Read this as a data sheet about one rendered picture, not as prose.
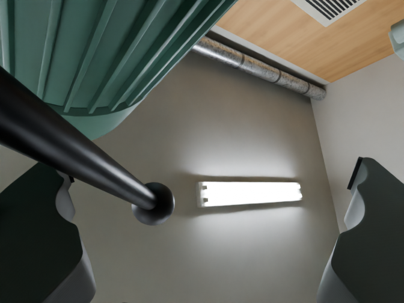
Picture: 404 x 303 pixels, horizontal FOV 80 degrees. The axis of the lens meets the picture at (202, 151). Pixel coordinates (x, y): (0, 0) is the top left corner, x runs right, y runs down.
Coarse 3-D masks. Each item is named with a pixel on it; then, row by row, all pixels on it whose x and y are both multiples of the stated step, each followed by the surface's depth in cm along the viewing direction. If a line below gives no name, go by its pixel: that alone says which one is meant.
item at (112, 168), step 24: (0, 72) 5; (0, 96) 5; (24, 96) 5; (0, 120) 5; (24, 120) 5; (48, 120) 6; (0, 144) 6; (24, 144) 6; (48, 144) 6; (72, 144) 7; (72, 168) 8; (96, 168) 9; (120, 168) 11; (120, 192) 12; (144, 192) 15; (168, 192) 19; (144, 216) 18; (168, 216) 19
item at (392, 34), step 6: (396, 24) 164; (402, 24) 161; (396, 30) 164; (402, 30) 161; (390, 36) 178; (396, 36) 165; (402, 36) 163; (396, 42) 175; (402, 42) 168; (396, 48) 174; (402, 48) 172; (396, 54) 178; (402, 54) 178
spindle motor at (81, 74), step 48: (0, 0) 9; (48, 0) 9; (96, 0) 9; (144, 0) 10; (192, 0) 10; (0, 48) 12; (48, 48) 11; (96, 48) 12; (144, 48) 13; (48, 96) 16; (96, 96) 16; (144, 96) 21
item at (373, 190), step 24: (360, 168) 10; (384, 168) 9; (360, 192) 8; (384, 192) 8; (360, 216) 8; (384, 216) 7; (360, 240) 6; (384, 240) 6; (336, 264) 6; (360, 264) 6; (384, 264) 6; (336, 288) 6; (360, 288) 5; (384, 288) 5
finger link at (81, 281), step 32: (32, 192) 8; (64, 192) 9; (0, 224) 7; (32, 224) 7; (64, 224) 7; (0, 256) 6; (32, 256) 6; (64, 256) 6; (0, 288) 5; (32, 288) 5; (64, 288) 6
